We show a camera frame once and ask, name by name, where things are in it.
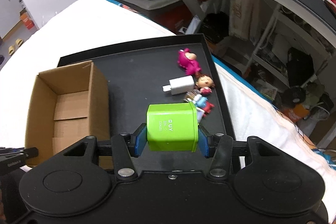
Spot black shallow tray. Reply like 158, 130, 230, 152
58, 34, 235, 137

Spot white usb wall charger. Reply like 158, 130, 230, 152
162, 76, 195, 95

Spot orange cardboard box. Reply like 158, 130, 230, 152
20, 11, 35, 30

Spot yellow slipper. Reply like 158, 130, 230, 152
15, 39, 24, 47
8, 45, 15, 56

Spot brown-haired doll figurine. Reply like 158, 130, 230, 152
195, 75, 215, 96

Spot brown cardboard box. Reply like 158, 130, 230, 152
25, 61, 110, 167

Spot lavender charger cube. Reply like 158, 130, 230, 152
196, 107, 205, 123

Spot small red blue figurine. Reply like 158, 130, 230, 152
184, 90, 214, 114

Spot green plastic charger cube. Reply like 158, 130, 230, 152
146, 102, 198, 152

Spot magenta toy figurine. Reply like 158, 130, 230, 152
177, 48, 202, 76

